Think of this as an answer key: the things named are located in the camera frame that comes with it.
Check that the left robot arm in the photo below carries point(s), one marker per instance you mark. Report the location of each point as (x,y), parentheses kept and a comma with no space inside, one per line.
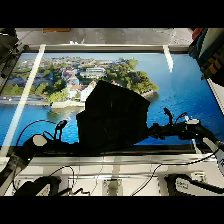
(20,160)

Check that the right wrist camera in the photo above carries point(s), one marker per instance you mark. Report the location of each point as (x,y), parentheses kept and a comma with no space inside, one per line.
(169,115)

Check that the black garment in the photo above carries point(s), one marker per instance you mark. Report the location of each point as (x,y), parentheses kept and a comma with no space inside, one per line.
(113,116)

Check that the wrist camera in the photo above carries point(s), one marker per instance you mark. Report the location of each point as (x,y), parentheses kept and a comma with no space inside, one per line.
(169,115)
(61,125)

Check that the heap of clothes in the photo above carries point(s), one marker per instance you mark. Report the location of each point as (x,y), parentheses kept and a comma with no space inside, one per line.
(210,56)

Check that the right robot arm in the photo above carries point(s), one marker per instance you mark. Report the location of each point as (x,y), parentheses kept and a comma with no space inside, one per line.
(200,131)

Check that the silver frame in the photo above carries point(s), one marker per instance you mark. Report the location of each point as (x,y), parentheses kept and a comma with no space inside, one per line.
(133,166)

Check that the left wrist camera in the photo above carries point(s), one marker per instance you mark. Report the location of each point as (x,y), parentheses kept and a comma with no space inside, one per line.
(61,125)

